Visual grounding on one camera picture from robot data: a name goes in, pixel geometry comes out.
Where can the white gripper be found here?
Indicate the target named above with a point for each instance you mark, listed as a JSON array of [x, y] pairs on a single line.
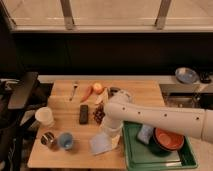
[[112, 142]]

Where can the light blue towel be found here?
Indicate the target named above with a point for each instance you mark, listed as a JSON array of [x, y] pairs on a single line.
[[100, 143]]

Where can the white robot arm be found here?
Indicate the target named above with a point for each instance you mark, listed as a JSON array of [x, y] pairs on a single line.
[[192, 122]]

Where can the blue cup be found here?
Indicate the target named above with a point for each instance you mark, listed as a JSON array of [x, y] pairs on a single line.
[[65, 141]]

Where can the white paper cup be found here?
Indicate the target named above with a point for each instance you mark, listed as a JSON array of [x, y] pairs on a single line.
[[45, 116]]

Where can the bunch of dark grapes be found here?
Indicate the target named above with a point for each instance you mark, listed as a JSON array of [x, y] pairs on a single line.
[[99, 114]]

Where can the blue sponge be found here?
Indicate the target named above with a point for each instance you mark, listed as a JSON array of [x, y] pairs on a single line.
[[145, 134]]

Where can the green plastic tray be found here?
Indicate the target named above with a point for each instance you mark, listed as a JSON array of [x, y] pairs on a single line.
[[151, 157]]

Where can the yellow banana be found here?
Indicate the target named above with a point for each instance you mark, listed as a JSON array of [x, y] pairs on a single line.
[[102, 95]]

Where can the black remote control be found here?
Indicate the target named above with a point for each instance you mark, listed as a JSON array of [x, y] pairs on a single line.
[[84, 113]]

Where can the red yellow apple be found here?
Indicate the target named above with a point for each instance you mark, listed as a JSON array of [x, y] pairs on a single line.
[[98, 88]]

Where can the orange carrot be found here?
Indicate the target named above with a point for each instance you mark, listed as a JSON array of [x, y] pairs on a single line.
[[87, 94]]

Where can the orange bowl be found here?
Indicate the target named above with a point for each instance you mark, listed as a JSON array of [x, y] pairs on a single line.
[[168, 141]]

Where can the silver fork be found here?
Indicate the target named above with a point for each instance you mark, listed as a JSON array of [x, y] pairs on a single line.
[[75, 86]]

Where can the silver metal can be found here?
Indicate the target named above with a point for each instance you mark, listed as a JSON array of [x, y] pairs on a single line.
[[48, 139]]

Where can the grey plate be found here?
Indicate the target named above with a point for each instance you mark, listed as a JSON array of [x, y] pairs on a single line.
[[186, 75]]

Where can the black chair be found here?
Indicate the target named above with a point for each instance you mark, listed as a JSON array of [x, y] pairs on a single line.
[[10, 119]]

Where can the black handled peeler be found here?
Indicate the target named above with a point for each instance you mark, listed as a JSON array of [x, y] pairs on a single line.
[[113, 90]]

